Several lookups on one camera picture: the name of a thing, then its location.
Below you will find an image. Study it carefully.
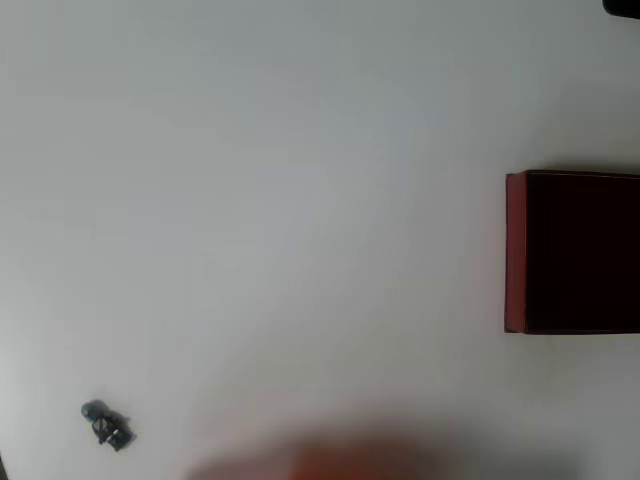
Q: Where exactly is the small dark blue toy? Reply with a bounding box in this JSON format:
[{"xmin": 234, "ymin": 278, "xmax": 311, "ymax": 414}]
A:
[{"xmin": 80, "ymin": 398, "xmax": 138, "ymax": 453}]

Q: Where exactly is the dark red open box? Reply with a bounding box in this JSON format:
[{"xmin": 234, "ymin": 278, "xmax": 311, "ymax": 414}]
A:
[{"xmin": 504, "ymin": 169, "xmax": 640, "ymax": 336}]

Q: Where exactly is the black object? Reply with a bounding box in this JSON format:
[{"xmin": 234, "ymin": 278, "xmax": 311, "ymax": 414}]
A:
[{"xmin": 601, "ymin": 0, "xmax": 640, "ymax": 21}]

